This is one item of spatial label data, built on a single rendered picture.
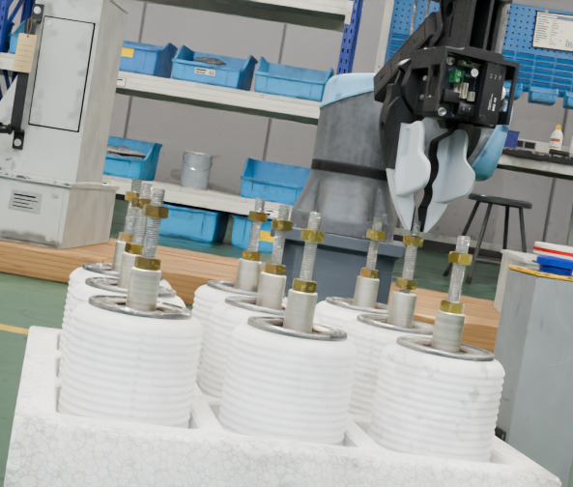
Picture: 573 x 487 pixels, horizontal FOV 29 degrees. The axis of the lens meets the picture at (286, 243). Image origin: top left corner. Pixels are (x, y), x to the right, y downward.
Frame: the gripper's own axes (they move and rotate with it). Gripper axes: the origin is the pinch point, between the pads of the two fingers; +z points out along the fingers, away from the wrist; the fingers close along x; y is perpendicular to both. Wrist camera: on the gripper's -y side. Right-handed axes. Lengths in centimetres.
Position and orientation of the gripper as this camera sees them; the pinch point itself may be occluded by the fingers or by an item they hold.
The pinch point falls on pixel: (414, 215)
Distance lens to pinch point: 98.4
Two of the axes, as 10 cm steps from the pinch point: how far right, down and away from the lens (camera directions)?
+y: 3.5, 1.0, -9.3
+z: -1.6, 9.9, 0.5
